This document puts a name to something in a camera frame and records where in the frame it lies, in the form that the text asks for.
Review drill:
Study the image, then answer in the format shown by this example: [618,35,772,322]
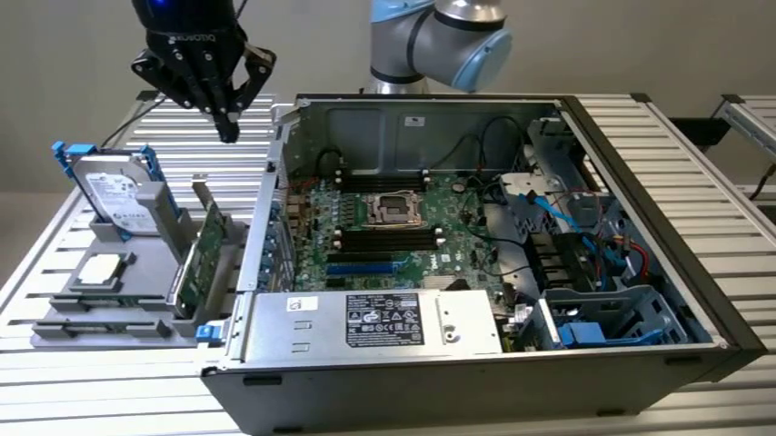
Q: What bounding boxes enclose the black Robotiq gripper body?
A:
[131,0,250,93]

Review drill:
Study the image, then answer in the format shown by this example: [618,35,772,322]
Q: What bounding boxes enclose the blue disk caddy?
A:
[51,141,177,243]

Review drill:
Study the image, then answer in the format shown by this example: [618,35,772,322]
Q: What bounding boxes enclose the silver hard disk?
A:
[71,154,164,237]

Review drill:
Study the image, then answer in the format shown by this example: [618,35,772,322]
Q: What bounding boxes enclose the green graphics card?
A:
[164,173,230,320]

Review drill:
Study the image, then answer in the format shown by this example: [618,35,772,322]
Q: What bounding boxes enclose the CPU socket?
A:
[359,190,427,228]

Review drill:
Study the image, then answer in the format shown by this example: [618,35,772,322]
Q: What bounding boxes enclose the silver CPU chip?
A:
[71,253,137,291]

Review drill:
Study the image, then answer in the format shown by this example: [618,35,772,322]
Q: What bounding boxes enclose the black expansion slot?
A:
[326,253,394,265]

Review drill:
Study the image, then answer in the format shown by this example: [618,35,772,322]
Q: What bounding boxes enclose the green motherboard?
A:
[283,174,518,292]

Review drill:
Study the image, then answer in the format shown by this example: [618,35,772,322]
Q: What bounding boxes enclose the blue expansion slot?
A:
[326,263,394,276]

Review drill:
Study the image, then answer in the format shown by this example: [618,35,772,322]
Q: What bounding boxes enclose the blue case latch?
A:
[195,319,222,347]

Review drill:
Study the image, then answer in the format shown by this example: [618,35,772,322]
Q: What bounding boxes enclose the metal disk bay cage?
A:
[499,116,614,238]

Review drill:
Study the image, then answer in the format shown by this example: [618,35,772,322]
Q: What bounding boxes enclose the grey parts rack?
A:
[28,180,251,351]

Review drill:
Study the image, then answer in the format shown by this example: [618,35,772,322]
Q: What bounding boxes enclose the silver chipset heat sink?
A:
[422,273,473,292]

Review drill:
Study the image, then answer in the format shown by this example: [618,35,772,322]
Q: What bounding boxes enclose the grey power supply unit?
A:
[240,289,506,365]

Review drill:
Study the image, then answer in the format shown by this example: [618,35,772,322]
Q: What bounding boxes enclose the open grey PC case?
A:
[198,93,769,436]

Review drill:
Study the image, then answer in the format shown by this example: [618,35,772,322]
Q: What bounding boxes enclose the grey disk bay with blue rails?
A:
[527,282,693,352]

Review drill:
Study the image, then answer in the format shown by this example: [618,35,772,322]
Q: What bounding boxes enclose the neighbouring slatted metal table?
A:
[712,93,776,165]

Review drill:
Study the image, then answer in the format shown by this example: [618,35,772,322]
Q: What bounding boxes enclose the black cable on table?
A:
[99,90,165,147]

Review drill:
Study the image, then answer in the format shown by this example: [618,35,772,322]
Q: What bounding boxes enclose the black looped wire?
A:
[454,115,535,179]

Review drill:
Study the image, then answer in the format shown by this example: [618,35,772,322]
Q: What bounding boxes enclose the light blue SATA wire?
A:
[519,192,585,233]

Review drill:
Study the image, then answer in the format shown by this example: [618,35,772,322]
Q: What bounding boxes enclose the red wire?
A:
[628,242,654,279]

